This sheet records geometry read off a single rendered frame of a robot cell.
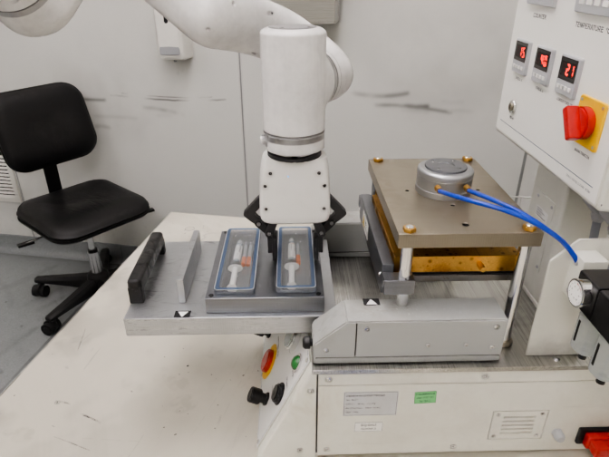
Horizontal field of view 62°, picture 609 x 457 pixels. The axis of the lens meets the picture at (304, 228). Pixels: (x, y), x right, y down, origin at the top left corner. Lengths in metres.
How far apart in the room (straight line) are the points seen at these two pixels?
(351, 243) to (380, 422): 0.31
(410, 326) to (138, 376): 0.52
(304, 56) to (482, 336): 0.42
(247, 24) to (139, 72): 1.70
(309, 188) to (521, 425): 0.46
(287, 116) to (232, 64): 1.61
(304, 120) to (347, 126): 1.56
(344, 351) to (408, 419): 0.15
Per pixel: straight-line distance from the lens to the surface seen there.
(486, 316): 0.71
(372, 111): 2.20
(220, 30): 0.74
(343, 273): 0.88
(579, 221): 0.82
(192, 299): 0.77
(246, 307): 0.72
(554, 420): 0.86
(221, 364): 0.98
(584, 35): 0.72
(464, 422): 0.81
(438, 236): 0.65
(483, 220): 0.69
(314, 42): 0.66
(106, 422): 0.93
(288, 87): 0.66
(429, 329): 0.69
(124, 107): 2.51
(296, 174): 0.70
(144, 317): 0.75
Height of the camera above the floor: 1.40
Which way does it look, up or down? 28 degrees down
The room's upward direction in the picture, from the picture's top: straight up
